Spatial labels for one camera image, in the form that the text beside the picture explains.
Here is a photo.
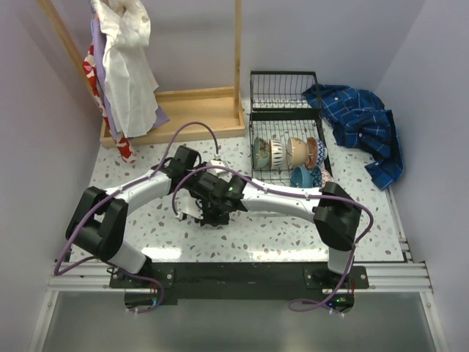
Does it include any blue plaid shirt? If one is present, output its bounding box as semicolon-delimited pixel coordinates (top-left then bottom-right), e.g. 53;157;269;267
303;84;404;191

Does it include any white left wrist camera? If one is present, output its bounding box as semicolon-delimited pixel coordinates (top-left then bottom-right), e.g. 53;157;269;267
207;159;228;177

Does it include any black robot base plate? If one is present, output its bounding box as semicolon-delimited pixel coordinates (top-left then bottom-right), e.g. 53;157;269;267
108;262;369;308

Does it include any aluminium rail frame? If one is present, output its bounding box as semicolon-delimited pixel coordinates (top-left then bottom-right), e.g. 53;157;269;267
28;190;448;351

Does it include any light green bowl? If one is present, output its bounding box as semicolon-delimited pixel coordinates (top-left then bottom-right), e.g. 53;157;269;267
252;136;270;169

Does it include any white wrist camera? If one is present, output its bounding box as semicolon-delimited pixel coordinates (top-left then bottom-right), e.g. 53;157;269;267
176;196;203;221
207;159;228;177

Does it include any black wire dish rack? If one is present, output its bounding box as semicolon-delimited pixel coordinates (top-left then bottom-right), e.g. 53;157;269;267
249;70;326;186

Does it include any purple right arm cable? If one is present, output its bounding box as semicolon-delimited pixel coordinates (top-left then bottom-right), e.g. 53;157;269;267
171;165;374;313

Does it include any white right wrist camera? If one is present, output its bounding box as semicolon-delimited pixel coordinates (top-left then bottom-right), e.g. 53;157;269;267
176;196;203;221

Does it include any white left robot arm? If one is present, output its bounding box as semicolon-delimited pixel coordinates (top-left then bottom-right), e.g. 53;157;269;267
65;146;202;287

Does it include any cream beige bowl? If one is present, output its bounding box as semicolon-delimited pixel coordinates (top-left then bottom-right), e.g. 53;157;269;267
287;137;309;169

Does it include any teal blue bowl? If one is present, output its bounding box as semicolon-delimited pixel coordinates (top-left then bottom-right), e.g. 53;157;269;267
290;166;313;188

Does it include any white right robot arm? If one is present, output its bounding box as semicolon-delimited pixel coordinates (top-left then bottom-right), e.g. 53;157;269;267
189;171;361;288

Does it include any red blue patterned bowl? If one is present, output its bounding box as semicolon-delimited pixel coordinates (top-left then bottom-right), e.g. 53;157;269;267
305;137;328;169

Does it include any white black striped bowl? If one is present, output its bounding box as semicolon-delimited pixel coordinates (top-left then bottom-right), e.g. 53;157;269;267
270;139;286;169

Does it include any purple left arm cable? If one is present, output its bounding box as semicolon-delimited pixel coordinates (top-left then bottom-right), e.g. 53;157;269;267
53;122;222;313

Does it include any red white floral garment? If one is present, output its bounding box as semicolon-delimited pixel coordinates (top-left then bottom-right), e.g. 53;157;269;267
82;43;136;164

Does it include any lavender hanging garment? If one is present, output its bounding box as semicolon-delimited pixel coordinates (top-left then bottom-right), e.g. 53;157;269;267
97;13;169;139

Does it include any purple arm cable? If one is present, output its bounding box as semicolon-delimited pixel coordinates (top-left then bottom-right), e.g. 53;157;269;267
53;122;222;313
171;165;374;313

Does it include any blue triangle patterned bowl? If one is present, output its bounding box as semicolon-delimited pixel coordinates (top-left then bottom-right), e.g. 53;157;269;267
310;166;333;188

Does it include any white hanging shirt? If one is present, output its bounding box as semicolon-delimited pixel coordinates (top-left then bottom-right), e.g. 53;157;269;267
91;1;158;138

